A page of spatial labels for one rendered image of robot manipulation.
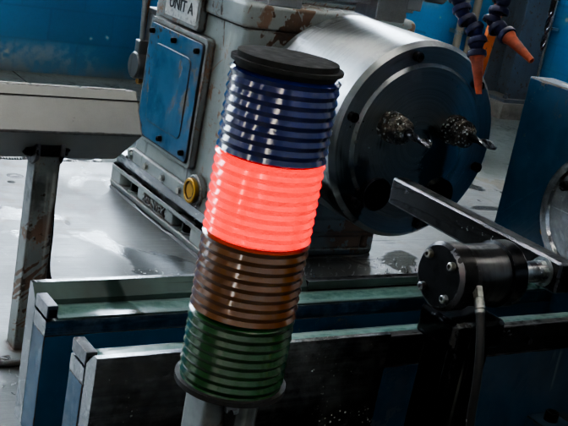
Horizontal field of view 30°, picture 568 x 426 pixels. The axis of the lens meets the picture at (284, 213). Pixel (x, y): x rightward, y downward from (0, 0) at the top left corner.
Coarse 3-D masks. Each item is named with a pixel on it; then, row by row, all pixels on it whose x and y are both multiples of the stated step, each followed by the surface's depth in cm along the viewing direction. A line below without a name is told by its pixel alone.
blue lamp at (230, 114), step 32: (256, 96) 53; (288, 96) 53; (320, 96) 53; (224, 128) 55; (256, 128) 53; (288, 128) 53; (320, 128) 54; (256, 160) 54; (288, 160) 54; (320, 160) 55
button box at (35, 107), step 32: (0, 96) 98; (32, 96) 100; (64, 96) 102; (96, 96) 104; (128, 96) 106; (0, 128) 98; (32, 128) 99; (64, 128) 101; (96, 128) 103; (128, 128) 105
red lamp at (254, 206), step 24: (216, 168) 56; (240, 168) 54; (264, 168) 54; (216, 192) 56; (240, 192) 54; (264, 192) 54; (288, 192) 54; (312, 192) 55; (216, 216) 56; (240, 216) 55; (264, 216) 55; (288, 216) 55; (312, 216) 56; (240, 240) 55; (264, 240) 55; (288, 240) 55
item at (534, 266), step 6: (528, 264) 95; (534, 264) 95; (540, 264) 96; (528, 270) 94; (534, 270) 95; (540, 270) 95; (534, 276) 95; (540, 276) 95; (546, 276) 96; (528, 282) 95
